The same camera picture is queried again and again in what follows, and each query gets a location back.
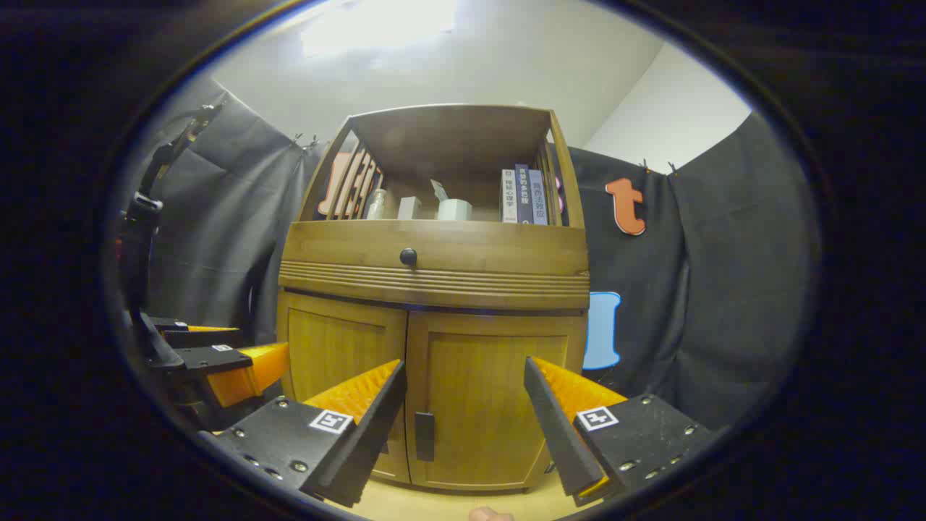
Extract black door handle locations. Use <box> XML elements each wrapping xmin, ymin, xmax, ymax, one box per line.
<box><xmin>415</xmin><ymin>412</ymin><xmax>436</xmax><ymax>462</ymax></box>

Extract white book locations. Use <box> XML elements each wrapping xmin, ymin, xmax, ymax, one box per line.
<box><xmin>501</xmin><ymin>169</ymin><xmax>519</xmax><ymax>224</ymax></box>

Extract wooden double-door shoe cabinet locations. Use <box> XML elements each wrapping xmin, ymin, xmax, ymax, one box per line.
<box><xmin>277</xmin><ymin>103</ymin><xmax>591</xmax><ymax>494</ymax></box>

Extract wooden drawer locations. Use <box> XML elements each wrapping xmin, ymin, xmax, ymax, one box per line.
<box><xmin>279</xmin><ymin>219</ymin><xmax>591</xmax><ymax>312</ymax></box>

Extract dark blue book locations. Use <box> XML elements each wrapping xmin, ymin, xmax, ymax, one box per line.
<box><xmin>514</xmin><ymin>164</ymin><xmax>535</xmax><ymax>225</ymax></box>

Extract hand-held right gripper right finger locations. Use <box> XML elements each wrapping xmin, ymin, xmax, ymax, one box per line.
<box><xmin>524</xmin><ymin>356</ymin><xmax>717</xmax><ymax>507</ymax></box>

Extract wooden cabinet door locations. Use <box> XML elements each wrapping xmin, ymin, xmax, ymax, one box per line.
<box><xmin>405</xmin><ymin>310</ymin><xmax>588</xmax><ymax>493</ymax></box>
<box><xmin>277</xmin><ymin>289</ymin><xmax>409</xmax><ymax>484</ymax></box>

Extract black backdrop cloth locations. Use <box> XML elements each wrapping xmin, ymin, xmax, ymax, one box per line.
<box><xmin>119</xmin><ymin>76</ymin><xmax>822</xmax><ymax>435</ymax></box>

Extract light blue book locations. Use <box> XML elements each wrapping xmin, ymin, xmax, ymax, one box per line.
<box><xmin>529</xmin><ymin>169</ymin><xmax>549</xmax><ymax>226</ymax></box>

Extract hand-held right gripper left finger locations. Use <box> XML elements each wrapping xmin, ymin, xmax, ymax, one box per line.
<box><xmin>215</xmin><ymin>360</ymin><xmax>407</xmax><ymax>509</ymax></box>

